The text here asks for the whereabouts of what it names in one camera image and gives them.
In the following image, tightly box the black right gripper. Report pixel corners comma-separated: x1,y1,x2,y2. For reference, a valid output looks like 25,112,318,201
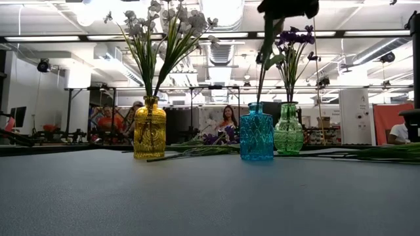
257,0,320,19

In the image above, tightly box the green glass vase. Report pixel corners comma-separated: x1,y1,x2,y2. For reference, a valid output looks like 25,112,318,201
274,102,305,155

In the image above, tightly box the blue glass vase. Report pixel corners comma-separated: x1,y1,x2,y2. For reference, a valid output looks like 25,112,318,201
240,102,275,161

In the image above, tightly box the yellow glass vase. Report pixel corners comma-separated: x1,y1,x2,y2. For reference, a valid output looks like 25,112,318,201
133,94,167,160

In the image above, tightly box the black overhead light beam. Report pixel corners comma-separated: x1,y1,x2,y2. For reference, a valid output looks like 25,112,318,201
0,29,411,43

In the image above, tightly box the storage shelf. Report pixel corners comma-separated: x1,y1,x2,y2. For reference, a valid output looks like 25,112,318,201
304,126,341,146

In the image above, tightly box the orange partition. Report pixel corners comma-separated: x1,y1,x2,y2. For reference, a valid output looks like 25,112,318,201
373,103,415,146

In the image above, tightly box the black partition panel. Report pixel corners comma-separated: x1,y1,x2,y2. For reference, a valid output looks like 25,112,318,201
163,106,200,142

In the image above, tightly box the colourful patterned quilt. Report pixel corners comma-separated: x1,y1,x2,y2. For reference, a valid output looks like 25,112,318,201
88,106,103,132

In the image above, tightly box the silver ventilation duct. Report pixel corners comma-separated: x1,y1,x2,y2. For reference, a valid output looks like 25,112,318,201
199,0,246,66

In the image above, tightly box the thin hanging cord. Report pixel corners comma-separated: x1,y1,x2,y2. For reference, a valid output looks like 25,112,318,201
312,18,327,146

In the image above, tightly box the black frame stand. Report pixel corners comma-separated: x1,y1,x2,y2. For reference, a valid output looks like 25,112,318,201
188,85,242,126
64,85,117,142

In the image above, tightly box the black frame post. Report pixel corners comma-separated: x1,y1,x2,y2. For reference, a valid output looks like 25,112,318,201
406,11,420,109

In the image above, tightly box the black equipment mount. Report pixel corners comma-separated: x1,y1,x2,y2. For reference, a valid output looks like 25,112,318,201
398,109,420,144

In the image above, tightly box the black table frame rail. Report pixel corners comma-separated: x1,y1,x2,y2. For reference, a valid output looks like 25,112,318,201
0,143,381,157

